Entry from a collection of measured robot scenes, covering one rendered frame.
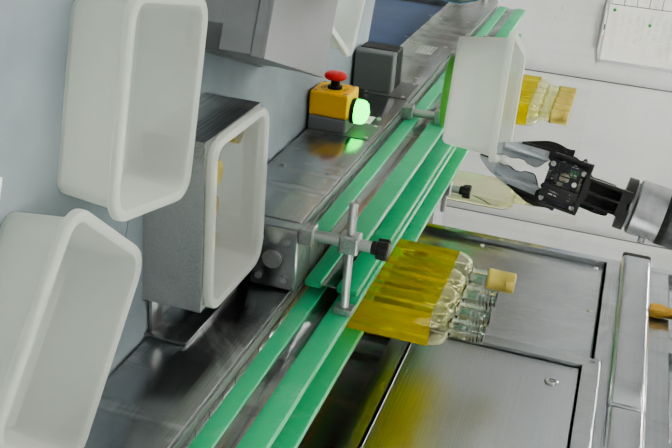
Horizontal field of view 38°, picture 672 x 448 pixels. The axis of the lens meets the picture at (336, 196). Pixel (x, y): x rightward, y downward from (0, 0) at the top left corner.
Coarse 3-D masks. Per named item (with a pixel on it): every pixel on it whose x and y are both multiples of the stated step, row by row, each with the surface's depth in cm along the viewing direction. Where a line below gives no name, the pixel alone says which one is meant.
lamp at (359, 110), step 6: (354, 102) 169; (360, 102) 169; (366, 102) 170; (354, 108) 169; (360, 108) 169; (366, 108) 169; (354, 114) 169; (360, 114) 169; (366, 114) 169; (354, 120) 170; (360, 120) 169; (366, 120) 171
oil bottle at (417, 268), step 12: (384, 264) 154; (396, 264) 154; (408, 264) 154; (420, 264) 155; (432, 264) 155; (420, 276) 151; (432, 276) 151; (444, 276) 151; (456, 276) 152; (456, 288) 150
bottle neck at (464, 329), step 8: (456, 320) 142; (464, 320) 142; (456, 328) 141; (464, 328) 141; (472, 328) 141; (480, 328) 141; (456, 336) 142; (464, 336) 141; (472, 336) 141; (480, 336) 140
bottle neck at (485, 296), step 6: (468, 288) 152; (474, 288) 152; (480, 288) 152; (486, 288) 152; (468, 294) 152; (474, 294) 151; (480, 294) 151; (486, 294) 151; (492, 294) 151; (468, 300) 152; (474, 300) 152; (480, 300) 151; (486, 300) 151; (492, 300) 151; (492, 306) 151
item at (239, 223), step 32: (256, 128) 125; (224, 160) 128; (256, 160) 127; (224, 192) 129; (256, 192) 128; (224, 224) 131; (256, 224) 130; (224, 256) 130; (256, 256) 131; (224, 288) 122
